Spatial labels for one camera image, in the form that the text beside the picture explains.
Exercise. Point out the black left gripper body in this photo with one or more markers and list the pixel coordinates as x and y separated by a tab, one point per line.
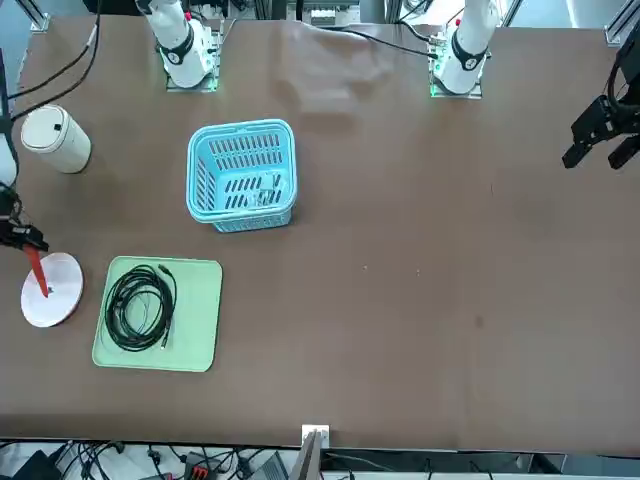
631	65

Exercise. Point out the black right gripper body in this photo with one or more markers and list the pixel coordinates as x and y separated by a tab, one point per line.
9	207

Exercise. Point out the orange toy carrot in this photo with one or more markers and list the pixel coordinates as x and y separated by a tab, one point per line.
37	270

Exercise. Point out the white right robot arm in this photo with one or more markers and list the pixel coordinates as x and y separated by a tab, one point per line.
182	50

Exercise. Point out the pink round plate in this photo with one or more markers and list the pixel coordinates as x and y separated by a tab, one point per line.
60	305

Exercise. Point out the green plastic tray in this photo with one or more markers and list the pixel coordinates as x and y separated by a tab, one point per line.
197	320

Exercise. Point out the blue plastic basket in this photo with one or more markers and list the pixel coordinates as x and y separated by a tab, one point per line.
255	217

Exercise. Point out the cream small trash bin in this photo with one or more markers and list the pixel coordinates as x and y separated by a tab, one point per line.
57	145

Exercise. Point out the black box under table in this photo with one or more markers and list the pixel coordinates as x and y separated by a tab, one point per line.
35	467

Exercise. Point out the red and black connector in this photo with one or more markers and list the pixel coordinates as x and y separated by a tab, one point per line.
196	467

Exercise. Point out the white power strip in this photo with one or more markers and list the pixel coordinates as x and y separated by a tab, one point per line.
322	17

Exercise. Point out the grey power adapter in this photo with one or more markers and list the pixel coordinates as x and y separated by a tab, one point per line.
272	467

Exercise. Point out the aluminium corner bracket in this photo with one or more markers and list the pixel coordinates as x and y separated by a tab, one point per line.
40	22
616	32

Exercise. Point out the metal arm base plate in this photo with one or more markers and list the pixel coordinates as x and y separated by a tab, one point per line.
475	94
172	87

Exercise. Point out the grey metal post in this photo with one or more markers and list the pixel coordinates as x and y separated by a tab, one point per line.
307	460

